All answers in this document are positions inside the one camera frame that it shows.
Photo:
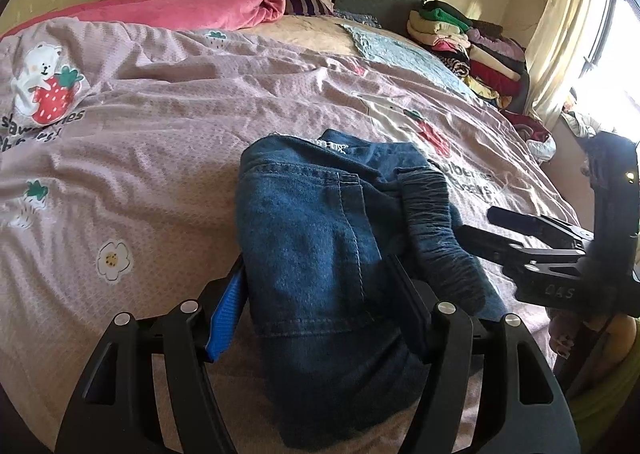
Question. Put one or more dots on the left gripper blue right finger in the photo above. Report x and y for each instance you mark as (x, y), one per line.
(410, 311)

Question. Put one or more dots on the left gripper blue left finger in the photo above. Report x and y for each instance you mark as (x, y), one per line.
(226, 305)

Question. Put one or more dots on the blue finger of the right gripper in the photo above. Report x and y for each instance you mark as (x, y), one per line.
(489, 246)
(551, 231)

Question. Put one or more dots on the blue denim lace-hem pants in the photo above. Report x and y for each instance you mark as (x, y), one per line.
(316, 221)

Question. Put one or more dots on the right hand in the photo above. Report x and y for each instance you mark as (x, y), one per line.
(570, 333)

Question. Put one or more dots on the white red clothes heap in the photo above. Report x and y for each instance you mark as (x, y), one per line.
(537, 138)

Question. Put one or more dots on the clothes on window sill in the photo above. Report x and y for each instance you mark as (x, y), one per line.
(581, 115)

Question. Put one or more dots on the green fleece sleeve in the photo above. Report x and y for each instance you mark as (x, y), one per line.
(606, 417)

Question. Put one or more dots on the stack of folded clothes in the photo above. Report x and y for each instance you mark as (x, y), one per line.
(490, 64)

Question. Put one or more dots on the pink strawberry print duvet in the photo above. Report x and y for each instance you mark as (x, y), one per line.
(120, 150)

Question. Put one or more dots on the light blue lace cloth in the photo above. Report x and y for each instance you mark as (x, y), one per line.
(392, 52)

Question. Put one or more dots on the cream curtain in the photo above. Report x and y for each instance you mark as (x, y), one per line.
(561, 42)

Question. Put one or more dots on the pink red blanket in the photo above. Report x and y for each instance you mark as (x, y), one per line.
(171, 14)

